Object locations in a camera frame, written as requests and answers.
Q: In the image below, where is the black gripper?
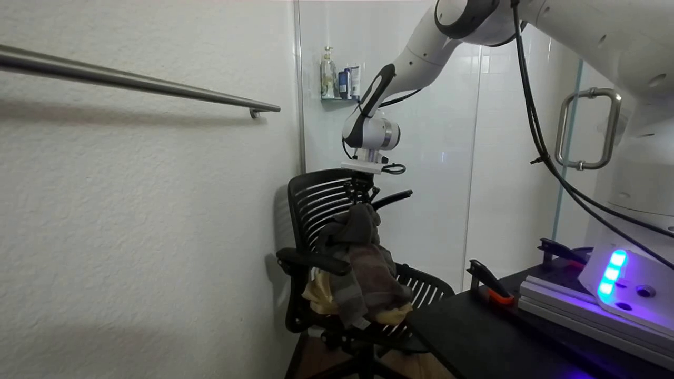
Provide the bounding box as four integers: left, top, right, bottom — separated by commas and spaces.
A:
352, 169, 380, 207

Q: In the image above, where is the dark grey towel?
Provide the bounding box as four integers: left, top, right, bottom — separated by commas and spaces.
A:
317, 201, 385, 277

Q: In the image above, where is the black mesh office chair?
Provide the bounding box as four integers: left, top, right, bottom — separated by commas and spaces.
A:
273, 166, 459, 379

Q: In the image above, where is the brown grey towel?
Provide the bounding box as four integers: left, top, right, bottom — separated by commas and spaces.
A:
328, 240, 417, 332

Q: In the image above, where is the small blue bottle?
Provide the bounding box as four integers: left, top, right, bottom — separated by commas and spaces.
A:
335, 67, 352, 102

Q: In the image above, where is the white blue box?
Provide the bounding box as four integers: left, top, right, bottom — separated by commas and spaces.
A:
345, 66, 365, 102

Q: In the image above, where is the white soap bottle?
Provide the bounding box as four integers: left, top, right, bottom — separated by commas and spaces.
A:
317, 44, 338, 102

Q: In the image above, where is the yellow cloth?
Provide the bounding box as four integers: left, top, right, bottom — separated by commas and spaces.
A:
300, 270, 417, 328

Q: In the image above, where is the black orange clamp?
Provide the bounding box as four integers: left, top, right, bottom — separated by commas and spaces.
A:
466, 256, 523, 310

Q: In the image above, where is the dark blue clamp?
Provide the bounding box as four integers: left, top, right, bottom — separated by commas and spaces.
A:
536, 236, 595, 268

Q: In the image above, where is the glass shower door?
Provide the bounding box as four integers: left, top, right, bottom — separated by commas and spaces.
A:
549, 54, 634, 248

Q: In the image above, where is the device with blue lights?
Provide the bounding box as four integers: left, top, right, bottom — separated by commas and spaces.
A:
516, 271, 674, 373

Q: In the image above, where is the small shower wall shelf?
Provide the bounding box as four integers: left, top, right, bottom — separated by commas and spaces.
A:
320, 94, 363, 107

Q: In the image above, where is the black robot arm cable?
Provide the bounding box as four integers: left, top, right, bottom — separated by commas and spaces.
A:
509, 0, 674, 273

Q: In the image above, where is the chrome door handle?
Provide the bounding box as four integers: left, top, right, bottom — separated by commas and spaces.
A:
554, 86, 626, 173

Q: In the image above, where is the metal wall towel bar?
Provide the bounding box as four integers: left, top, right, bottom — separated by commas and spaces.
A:
0, 43, 282, 120

